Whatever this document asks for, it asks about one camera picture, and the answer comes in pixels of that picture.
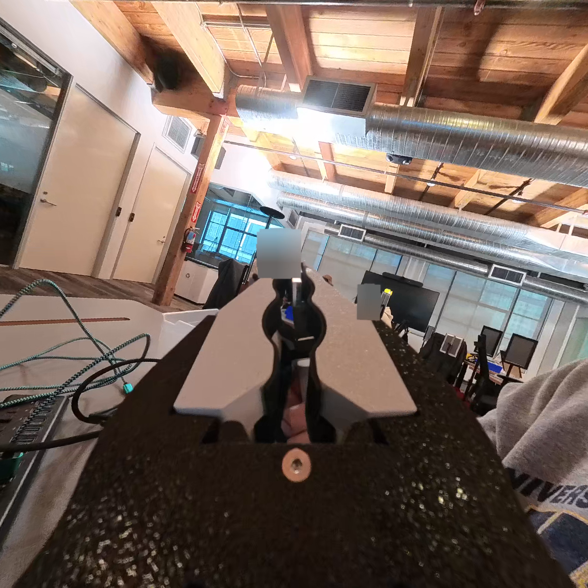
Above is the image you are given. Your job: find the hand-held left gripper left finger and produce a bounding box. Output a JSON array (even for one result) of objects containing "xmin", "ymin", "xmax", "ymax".
[{"xmin": 174, "ymin": 277, "xmax": 281, "ymax": 441}]

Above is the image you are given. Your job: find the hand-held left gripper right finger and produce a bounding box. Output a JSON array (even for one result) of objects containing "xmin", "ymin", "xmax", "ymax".
[{"xmin": 300, "ymin": 263, "xmax": 419, "ymax": 443}]

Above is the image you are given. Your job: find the black usb cable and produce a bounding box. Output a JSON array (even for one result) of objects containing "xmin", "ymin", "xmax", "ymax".
[{"xmin": 71, "ymin": 276, "xmax": 322, "ymax": 425}]

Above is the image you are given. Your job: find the black usb hub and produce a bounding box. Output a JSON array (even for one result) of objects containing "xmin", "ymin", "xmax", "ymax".
[{"xmin": 0, "ymin": 394, "xmax": 70, "ymax": 529}]

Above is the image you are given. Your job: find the white plastic bin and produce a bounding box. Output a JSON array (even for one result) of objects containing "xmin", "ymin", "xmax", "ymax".
[{"xmin": 163, "ymin": 309, "xmax": 219, "ymax": 341}]

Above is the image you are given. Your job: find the black jacket on chair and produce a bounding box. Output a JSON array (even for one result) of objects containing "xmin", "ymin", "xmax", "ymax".
[{"xmin": 204, "ymin": 258, "xmax": 251, "ymax": 309}]

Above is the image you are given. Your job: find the white cabinet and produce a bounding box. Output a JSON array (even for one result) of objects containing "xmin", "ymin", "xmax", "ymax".
[{"xmin": 175, "ymin": 259, "xmax": 219, "ymax": 306}]

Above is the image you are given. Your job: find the black desk monitor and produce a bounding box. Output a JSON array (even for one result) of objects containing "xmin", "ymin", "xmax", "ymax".
[
  {"xmin": 505, "ymin": 333, "xmax": 539, "ymax": 368},
  {"xmin": 480, "ymin": 325, "xmax": 503, "ymax": 359}
]

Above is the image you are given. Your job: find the cream door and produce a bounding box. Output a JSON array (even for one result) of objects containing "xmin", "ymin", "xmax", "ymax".
[
  {"xmin": 16, "ymin": 85, "xmax": 141, "ymax": 276},
  {"xmin": 112, "ymin": 145, "xmax": 193, "ymax": 285}
]

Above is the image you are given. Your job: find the grey printed sweatshirt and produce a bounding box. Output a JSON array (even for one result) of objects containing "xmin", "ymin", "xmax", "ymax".
[{"xmin": 478, "ymin": 358, "xmax": 588, "ymax": 584}]

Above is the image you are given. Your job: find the metal vent grille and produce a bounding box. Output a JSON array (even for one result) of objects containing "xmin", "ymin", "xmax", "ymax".
[{"xmin": 301, "ymin": 76, "xmax": 377, "ymax": 115}]

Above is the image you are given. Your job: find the large black wall screen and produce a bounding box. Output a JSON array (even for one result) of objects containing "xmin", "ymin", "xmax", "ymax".
[{"xmin": 360, "ymin": 270, "xmax": 441, "ymax": 334}]

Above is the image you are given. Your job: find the wooden post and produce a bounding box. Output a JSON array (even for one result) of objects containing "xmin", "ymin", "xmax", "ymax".
[{"xmin": 152, "ymin": 115, "xmax": 228, "ymax": 307}]

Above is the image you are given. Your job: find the teal braided cable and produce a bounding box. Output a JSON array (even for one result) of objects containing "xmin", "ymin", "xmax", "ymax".
[{"xmin": 0, "ymin": 279, "xmax": 152, "ymax": 483}]

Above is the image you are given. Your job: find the silver ventilation duct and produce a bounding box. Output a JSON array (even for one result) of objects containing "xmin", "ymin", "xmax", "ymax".
[
  {"xmin": 266, "ymin": 168, "xmax": 588, "ymax": 260},
  {"xmin": 236, "ymin": 85, "xmax": 588, "ymax": 189}
]

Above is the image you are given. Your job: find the thick black cable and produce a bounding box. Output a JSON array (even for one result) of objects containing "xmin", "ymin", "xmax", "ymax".
[{"xmin": 0, "ymin": 429, "xmax": 104, "ymax": 453}]

